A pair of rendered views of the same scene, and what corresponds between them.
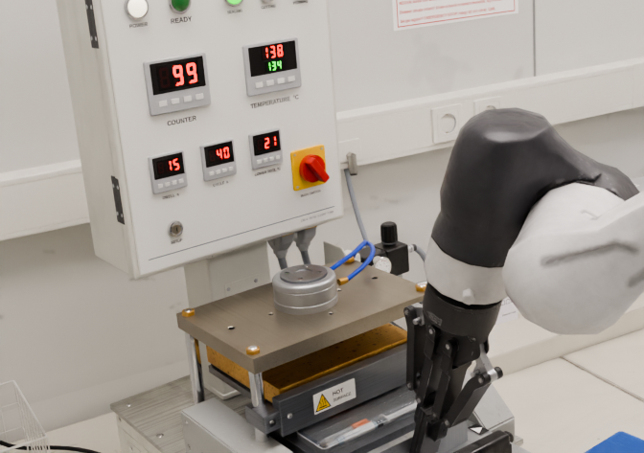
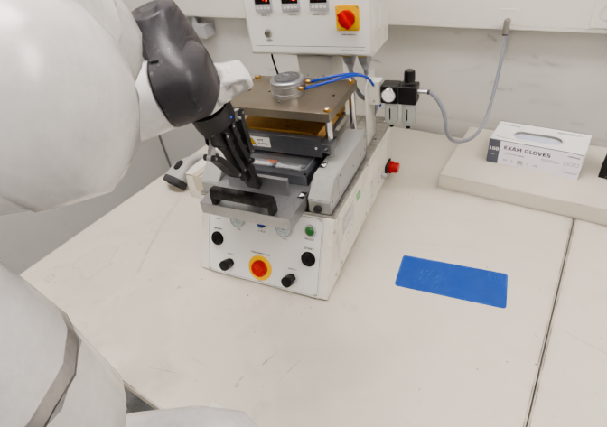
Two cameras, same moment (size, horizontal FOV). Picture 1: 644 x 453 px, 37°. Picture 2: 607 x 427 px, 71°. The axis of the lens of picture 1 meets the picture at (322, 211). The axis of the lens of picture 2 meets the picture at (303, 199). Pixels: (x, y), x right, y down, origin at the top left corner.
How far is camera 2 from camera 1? 1.07 m
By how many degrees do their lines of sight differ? 59
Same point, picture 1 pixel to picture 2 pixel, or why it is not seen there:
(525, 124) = (141, 13)
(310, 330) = (256, 105)
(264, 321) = (260, 93)
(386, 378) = (289, 147)
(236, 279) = (312, 70)
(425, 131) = (584, 15)
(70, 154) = not seen: outside the picture
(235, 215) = (300, 35)
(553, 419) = (488, 241)
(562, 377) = (546, 228)
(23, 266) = not seen: hidden behind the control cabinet
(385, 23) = not seen: outside the picture
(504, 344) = (533, 188)
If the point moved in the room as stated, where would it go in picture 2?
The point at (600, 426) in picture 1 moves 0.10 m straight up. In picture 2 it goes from (502, 264) to (509, 230)
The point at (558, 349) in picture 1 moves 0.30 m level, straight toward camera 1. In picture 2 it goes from (573, 212) to (464, 246)
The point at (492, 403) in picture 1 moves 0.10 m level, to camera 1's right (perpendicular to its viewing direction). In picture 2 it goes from (323, 189) to (351, 212)
